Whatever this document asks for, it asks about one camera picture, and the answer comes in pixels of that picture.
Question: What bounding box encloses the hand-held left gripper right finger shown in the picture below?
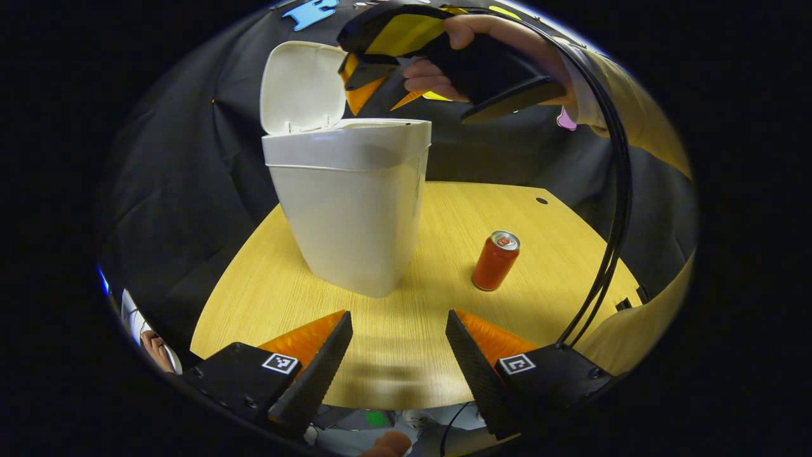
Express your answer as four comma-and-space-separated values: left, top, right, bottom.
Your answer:
445, 308, 615, 441

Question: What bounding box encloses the black cable bundle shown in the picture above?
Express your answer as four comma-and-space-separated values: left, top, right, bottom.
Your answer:
466, 6, 635, 350

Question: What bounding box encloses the wooden desktop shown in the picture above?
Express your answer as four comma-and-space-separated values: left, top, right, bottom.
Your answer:
189, 181, 643, 411

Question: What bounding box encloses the white desktop garbage bin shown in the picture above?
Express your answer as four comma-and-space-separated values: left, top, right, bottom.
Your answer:
260, 41, 433, 299

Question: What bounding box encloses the white side desk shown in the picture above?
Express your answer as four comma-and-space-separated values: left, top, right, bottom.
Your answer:
119, 289, 185, 375

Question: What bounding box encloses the black backdrop cloth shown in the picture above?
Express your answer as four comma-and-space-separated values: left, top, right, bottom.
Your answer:
95, 0, 698, 356

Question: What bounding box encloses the red pop can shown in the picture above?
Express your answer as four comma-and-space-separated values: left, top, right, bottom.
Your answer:
471, 230, 521, 292

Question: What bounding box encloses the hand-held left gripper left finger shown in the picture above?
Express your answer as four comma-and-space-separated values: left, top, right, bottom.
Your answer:
182, 309, 354, 439

